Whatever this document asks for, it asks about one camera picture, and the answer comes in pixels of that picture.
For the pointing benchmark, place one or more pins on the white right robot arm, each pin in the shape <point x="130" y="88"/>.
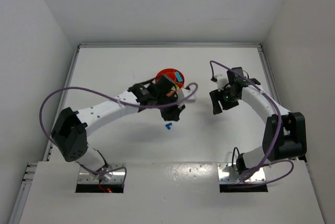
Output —
<point x="285" y="131"/>

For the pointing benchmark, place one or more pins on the orange round divided container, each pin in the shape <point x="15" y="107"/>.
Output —
<point x="170" y="73"/>

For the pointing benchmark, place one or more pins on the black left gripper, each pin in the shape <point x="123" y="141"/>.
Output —
<point x="171" y="111"/>

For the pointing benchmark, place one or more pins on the metal base plate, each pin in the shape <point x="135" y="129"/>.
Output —
<point x="228" y="176"/>
<point x="110" y="174"/>

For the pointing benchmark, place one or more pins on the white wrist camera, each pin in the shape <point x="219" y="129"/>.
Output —
<point x="187" y="94"/>
<point x="221" y="81"/>

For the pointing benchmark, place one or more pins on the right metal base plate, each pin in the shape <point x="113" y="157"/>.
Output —
<point x="228" y="176"/>

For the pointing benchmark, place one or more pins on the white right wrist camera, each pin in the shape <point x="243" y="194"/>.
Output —
<point x="221" y="81"/>

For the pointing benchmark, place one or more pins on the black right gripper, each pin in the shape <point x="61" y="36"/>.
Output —
<point x="223" y="101"/>

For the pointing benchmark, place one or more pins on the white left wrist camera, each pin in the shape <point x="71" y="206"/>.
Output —
<point x="187" y="94"/>

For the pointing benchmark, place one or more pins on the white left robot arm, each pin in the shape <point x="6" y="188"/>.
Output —
<point x="72" y="128"/>

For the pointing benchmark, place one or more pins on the teal long lego brick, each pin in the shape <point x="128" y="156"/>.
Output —
<point x="179" y="77"/>

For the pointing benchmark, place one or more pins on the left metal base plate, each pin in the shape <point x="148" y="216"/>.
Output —
<point x="110" y="174"/>

